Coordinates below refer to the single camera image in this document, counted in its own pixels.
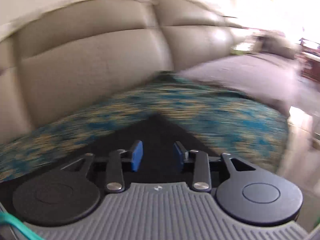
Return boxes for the black pants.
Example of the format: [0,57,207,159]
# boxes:
[65,114,218,183]

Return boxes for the teal paisley sofa cover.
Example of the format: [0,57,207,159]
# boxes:
[1,72,289,181]

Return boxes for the grey blanket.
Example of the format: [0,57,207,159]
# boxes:
[178,36,304,113]

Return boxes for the beige leather sofa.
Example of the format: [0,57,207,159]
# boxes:
[1,0,248,143]

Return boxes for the green cable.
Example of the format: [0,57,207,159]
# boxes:
[0,212,42,240]

